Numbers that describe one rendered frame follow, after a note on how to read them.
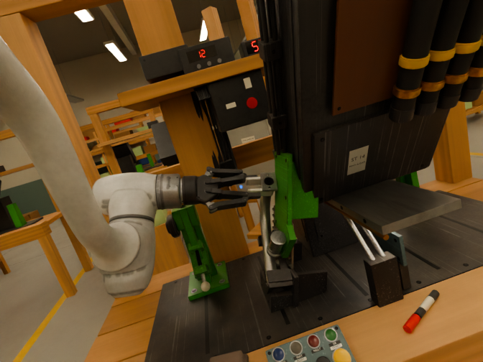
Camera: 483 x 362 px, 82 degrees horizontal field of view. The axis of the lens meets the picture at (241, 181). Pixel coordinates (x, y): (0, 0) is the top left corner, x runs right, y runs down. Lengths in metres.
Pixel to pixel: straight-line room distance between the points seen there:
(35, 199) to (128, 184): 11.38
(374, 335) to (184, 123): 0.78
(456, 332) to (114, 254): 0.66
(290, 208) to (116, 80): 10.52
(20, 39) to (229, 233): 0.90
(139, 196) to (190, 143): 0.36
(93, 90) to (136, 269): 10.61
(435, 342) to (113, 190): 0.72
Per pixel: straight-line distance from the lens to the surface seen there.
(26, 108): 0.47
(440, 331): 0.70
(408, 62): 0.57
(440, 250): 0.93
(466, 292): 0.80
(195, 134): 0.98
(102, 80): 11.11
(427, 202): 0.64
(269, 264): 0.77
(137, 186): 0.70
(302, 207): 0.69
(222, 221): 1.04
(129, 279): 0.65
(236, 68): 0.89
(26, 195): 12.14
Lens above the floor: 1.39
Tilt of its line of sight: 13 degrees down
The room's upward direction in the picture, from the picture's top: 17 degrees counter-clockwise
